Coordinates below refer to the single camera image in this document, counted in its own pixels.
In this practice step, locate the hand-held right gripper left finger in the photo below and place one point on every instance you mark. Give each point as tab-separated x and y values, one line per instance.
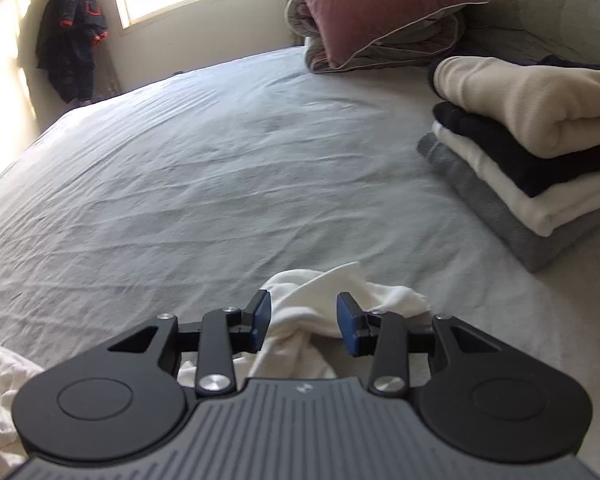
262	321

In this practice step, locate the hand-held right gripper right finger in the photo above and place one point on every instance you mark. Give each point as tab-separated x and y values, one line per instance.
346	325

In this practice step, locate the white shirt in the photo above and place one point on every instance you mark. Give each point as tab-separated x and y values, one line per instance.
300	305

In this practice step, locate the white folded garment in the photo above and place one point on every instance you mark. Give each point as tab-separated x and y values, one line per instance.
545	205

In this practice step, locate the black folded garment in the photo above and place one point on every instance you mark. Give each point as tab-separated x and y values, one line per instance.
505	152

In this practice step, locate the folded grey pink quilt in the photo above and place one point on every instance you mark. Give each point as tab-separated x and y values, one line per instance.
420	35

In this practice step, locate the pink pillow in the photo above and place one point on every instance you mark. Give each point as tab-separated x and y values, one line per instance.
380	5

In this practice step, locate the dark hanging jacket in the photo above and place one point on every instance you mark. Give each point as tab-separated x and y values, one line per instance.
70	35

